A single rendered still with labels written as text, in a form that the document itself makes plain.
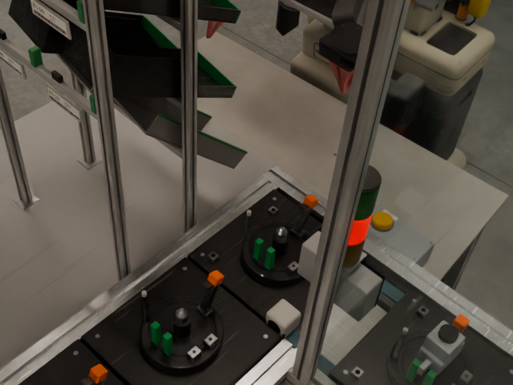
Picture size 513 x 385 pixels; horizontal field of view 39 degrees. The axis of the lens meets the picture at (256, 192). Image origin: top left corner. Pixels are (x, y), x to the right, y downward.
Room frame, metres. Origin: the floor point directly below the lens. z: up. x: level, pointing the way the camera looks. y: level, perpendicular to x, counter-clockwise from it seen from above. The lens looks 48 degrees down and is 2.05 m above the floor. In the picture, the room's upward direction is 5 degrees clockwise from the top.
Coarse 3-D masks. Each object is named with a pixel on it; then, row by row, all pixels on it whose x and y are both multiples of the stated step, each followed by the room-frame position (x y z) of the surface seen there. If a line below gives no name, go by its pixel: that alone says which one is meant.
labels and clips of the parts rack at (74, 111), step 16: (32, 0) 0.88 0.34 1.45; (80, 0) 0.81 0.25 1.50; (48, 16) 0.85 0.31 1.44; (80, 16) 0.81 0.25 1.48; (0, 32) 0.96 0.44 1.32; (64, 32) 0.83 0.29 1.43; (0, 48) 0.96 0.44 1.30; (32, 48) 0.91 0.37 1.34; (16, 64) 0.93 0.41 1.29; (32, 64) 0.90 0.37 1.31; (48, 96) 0.88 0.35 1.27; (64, 96) 0.86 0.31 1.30; (80, 112) 0.83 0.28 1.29
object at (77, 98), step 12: (48, 0) 0.86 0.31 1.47; (60, 0) 0.85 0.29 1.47; (60, 12) 0.84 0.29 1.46; (72, 12) 0.83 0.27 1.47; (84, 24) 0.81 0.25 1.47; (12, 48) 0.94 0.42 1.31; (24, 60) 0.92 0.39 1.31; (36, 72) 0.90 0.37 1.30; (48, 72) 0.89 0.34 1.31; (60, 84) 0.87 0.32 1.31; (72, 96) 0.84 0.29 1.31; (84, 96) 0.84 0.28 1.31; (84, 108) 0.83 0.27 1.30; (180, 108) 0.94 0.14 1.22
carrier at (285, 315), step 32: (256, 224) 0.91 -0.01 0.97; (288, 224) 0.90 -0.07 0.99; (320, 224) 0.92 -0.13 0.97; (192, 256) 0.82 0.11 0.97; (224, 256) 0.82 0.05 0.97; (256, 256) 0.81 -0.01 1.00; (288, 256) 0.82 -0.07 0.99; (224, 288) 0.76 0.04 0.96; (256, 288) 0.76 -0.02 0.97; (288, 288) 0.77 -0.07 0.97; (288, 320) 0.69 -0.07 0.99
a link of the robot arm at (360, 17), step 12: (336, 0) 0.99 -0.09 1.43; (348, 0) 0.97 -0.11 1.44; (360, 0) 0.98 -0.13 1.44; (336, 12) 0.95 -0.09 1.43; (348, 12) 0.94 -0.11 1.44; (360, 12) 0.96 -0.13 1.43; (336, 24) 0.94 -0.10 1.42; (348, 24) 0.93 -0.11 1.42; (360, 24) 0.93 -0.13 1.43; (336, 36) 0.94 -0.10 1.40; (348, 36) 0.93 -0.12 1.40; (360, 36) 0.93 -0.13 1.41; (348, 48) 0.93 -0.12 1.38
